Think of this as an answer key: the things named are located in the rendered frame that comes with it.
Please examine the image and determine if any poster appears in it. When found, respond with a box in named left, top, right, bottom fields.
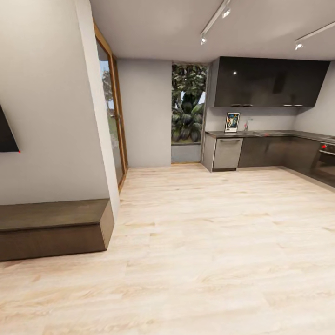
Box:
left=224, top=112, right=241, bottom=133

